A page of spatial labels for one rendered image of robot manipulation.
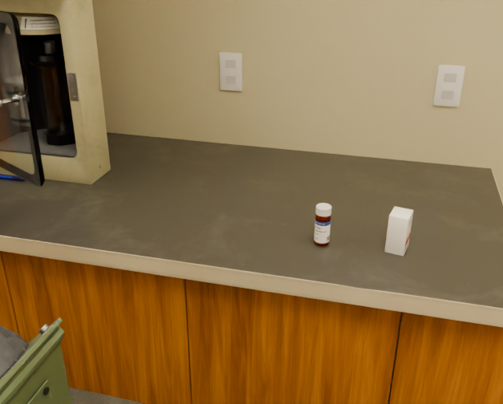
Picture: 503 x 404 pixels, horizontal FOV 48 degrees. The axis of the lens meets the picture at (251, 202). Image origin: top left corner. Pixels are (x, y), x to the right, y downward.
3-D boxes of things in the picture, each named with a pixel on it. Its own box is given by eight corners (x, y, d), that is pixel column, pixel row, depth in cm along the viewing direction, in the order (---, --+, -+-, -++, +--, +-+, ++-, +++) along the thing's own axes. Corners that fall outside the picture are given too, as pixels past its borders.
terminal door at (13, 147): (-15, 156, 154) (-48, 1, 136) (44, 187, 136) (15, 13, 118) (-19, 157, 153) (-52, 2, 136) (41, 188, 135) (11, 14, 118)
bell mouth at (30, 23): (33, 22, 155) (30, 2, 152) (92, 26, 151) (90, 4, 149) (-9, 33, 139) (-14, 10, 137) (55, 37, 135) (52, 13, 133)
